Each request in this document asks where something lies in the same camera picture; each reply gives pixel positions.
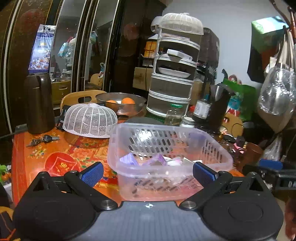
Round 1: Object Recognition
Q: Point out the small purple box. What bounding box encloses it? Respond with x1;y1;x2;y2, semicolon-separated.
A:
142;155;172;168

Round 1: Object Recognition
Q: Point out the green shopping bag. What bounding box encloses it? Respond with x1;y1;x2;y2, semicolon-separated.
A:
221;75;258;122

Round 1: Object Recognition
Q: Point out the white plate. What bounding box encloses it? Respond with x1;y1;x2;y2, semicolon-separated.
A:
157;67;192;78

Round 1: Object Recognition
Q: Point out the glass jar with dark lid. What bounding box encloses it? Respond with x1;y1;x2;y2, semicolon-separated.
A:
219;134;237;154

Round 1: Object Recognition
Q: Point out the brown cardboard box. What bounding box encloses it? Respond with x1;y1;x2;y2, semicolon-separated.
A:
133;67;153;90

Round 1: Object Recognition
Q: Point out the black electric kettle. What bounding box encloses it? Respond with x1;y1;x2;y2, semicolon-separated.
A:
206;84;235;133

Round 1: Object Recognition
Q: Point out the green hanging bag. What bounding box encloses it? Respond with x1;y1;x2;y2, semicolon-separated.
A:
251;17;290;54

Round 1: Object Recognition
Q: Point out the clear hanging plastic bag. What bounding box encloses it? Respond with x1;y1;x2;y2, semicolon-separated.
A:
257;63;296;117

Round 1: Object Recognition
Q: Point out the empty glass jar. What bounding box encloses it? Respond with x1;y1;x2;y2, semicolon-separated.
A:
164;103;184;127

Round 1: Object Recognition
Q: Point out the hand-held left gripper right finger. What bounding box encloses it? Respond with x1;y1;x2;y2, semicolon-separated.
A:
179;162;269;211

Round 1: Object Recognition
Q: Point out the bottle with white label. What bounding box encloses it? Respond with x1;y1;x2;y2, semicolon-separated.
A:
192;98;212;123

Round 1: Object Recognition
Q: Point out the brown thermos jug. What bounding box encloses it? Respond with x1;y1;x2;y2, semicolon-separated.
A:
23;72;56;135

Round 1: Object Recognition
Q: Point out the wooden chair back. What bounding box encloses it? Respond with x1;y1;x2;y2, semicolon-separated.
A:
60;90;107;114

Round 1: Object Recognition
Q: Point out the blue snack packet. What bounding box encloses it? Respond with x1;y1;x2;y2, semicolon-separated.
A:
28;24;57;74

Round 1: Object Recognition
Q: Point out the brown mug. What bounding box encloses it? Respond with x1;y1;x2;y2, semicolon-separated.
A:
240;142;264;172

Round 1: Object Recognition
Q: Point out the clear plastic basket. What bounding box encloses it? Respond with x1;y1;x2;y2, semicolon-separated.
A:
107;123;234;202

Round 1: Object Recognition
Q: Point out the black and orange bag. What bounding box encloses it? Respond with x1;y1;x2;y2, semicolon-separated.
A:
0;206;16;241

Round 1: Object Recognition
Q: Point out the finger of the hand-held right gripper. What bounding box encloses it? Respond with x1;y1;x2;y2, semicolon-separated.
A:
258;159;296;172

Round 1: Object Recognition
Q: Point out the bunch of keys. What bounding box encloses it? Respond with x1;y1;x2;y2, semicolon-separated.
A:
26;134;61;148

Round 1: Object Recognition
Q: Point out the metal bowl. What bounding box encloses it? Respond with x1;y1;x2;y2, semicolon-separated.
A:
95;92;147;117

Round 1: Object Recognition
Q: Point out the person's right forearm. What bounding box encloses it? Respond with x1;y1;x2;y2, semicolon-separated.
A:
284;197;296;240

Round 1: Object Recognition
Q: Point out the glass jar with white lid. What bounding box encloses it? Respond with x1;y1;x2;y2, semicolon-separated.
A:
180;116;195;128

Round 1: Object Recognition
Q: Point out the white mesh food cover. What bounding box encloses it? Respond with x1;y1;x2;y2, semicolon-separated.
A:
62;102;118;139

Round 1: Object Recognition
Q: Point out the green toy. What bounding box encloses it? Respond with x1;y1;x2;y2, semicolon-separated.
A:
0;163;12;184

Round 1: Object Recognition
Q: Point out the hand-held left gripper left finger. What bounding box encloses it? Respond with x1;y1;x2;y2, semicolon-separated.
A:
29;161;118;211

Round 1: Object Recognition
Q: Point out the white tiered food rack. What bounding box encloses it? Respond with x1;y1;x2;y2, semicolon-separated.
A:
146;12;204;118

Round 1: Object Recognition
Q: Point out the yellow container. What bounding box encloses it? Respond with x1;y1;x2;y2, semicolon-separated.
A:
144;40;158;58

